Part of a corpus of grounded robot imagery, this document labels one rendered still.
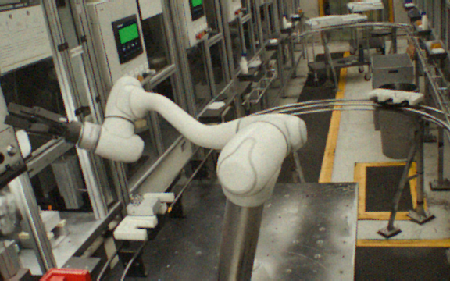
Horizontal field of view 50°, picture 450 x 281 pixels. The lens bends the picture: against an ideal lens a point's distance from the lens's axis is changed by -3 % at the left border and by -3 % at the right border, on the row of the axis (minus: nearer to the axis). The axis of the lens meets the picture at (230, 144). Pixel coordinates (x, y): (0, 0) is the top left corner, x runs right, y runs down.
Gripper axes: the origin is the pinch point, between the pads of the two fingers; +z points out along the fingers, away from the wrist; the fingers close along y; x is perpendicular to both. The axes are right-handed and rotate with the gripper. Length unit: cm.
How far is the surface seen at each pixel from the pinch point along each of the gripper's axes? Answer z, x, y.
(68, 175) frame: -29, -12, -67
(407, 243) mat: -247, -24, -72
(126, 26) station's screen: -36, -83, -42
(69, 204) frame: -34, -2, -78
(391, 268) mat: -226, -3, -68
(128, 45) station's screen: -40, -75, -46
